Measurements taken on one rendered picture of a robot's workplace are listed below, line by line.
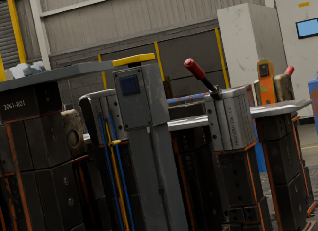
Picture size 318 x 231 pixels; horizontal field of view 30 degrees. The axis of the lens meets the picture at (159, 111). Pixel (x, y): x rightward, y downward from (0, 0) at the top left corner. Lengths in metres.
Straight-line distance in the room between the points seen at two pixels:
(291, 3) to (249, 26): 0.70
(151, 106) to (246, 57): 8.27
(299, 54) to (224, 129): 8.08
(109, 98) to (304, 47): 8.03
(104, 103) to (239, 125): 0.31
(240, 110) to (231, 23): 8.19
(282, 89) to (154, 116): 0.51
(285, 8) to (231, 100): 8.12
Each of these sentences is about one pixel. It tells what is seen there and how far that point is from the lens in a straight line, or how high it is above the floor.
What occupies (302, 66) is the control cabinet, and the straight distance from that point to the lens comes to 9.25.
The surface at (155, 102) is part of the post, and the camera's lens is 1.08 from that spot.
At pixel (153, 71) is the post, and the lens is 1.09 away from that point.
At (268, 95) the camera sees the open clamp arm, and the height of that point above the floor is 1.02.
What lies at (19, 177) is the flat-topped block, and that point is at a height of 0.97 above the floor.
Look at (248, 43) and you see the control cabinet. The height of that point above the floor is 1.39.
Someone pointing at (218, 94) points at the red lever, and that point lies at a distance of 1.17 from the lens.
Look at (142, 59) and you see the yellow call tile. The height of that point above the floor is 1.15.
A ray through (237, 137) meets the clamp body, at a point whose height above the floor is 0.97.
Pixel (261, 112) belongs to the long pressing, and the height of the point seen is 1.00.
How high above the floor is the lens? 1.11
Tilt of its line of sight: 3 degrees down
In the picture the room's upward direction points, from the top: 11 degrees counter-clockwise
